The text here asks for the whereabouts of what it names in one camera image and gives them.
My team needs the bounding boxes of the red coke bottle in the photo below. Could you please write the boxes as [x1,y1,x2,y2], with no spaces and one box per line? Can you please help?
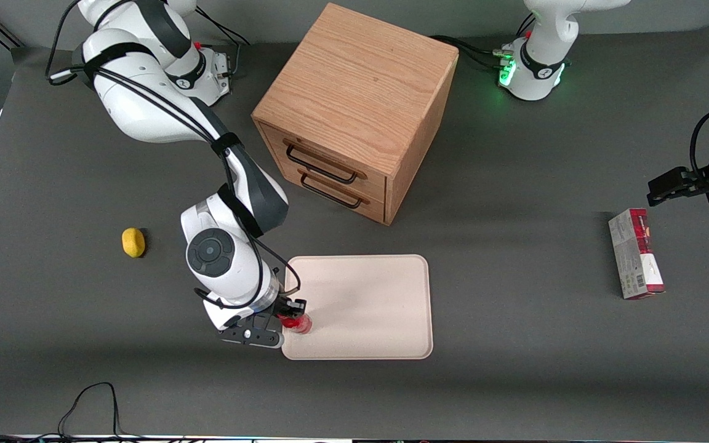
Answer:
[279,313,314,335]

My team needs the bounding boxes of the beige rectangular tray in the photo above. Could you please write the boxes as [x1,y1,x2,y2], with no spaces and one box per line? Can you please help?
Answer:
[281,254,434,361]

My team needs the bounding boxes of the red and white carton box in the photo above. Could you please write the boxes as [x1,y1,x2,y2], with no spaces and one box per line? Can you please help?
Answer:
[608,208,666,300]

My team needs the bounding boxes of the yellow toy lemon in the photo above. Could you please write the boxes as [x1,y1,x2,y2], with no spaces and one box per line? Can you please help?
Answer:
[122,228,146,258]

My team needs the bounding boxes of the wooden lower drawer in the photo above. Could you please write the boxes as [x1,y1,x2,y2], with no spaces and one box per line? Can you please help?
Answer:
[281,163,387,224]

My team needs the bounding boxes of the wooden drawer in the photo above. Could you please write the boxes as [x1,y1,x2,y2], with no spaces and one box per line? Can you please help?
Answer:
[260,123,388,201]
[281,163,387,224]

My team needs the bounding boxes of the wooden upper drawer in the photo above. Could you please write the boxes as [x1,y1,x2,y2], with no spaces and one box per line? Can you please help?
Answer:
[260,123,388,201]

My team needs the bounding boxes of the wooden drawer cabinet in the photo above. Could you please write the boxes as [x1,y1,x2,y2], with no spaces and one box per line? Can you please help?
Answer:
[251,2,460,226]

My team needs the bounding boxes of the dark right wrist camera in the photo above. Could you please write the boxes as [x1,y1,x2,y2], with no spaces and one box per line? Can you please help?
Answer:
[218,313,286,349]

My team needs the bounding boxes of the black lower drawer handle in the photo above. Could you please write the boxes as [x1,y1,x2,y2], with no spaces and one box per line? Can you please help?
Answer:
[300,174,364,210]

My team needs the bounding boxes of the black drawer handle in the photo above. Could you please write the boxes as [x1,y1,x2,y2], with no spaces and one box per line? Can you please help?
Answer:
[285,145,359,185]
[300,174,364,210]

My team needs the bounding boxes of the black upper drawer handle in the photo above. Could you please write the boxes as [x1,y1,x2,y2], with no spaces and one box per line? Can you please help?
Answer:
[285,145,359,185]

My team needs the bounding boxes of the black cable at table edge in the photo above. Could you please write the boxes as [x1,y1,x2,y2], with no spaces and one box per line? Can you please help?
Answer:
[0,381,164,443]

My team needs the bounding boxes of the black cables along right arm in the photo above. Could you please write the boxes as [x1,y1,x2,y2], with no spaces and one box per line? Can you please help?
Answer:
[47,0,303,310]

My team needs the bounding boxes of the black cables at left arm base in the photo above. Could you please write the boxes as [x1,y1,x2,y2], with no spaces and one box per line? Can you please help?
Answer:
[431,35,512,70]

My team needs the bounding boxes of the black cable at right arm base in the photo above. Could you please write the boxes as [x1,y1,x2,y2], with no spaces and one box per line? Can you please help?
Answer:
[194,6,250,47]

